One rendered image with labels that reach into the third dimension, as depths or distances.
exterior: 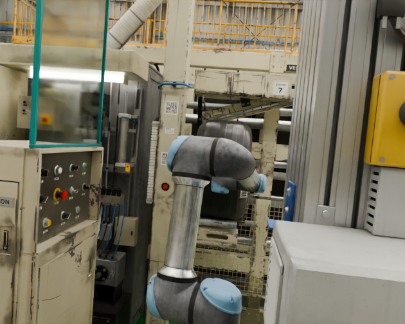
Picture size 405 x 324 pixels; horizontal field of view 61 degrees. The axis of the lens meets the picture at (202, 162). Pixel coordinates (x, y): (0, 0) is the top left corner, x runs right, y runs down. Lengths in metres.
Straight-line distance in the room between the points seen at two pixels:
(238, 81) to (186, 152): 1.27
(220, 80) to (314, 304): 1.92
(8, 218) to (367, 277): 1.19
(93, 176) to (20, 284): 0.62
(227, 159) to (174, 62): 1.12
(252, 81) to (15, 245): 1.55
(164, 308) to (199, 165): 0.40
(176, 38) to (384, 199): 1.65
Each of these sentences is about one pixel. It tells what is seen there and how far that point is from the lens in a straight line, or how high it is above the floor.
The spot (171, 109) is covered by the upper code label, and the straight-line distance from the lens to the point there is 1.97.
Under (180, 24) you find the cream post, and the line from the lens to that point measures 2.05.
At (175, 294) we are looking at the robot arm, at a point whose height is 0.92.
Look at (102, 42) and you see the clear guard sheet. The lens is 1.80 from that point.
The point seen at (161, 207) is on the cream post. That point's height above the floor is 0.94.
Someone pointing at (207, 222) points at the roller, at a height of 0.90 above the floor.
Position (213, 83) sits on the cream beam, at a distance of 2.22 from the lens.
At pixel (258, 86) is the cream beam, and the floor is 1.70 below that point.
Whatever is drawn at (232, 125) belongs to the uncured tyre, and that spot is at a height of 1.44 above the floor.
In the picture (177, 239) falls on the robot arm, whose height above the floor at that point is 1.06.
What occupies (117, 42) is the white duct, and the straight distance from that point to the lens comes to 2.45.
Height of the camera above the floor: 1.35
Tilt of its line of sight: 4 degrees down
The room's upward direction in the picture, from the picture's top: 5 degrees clockwise
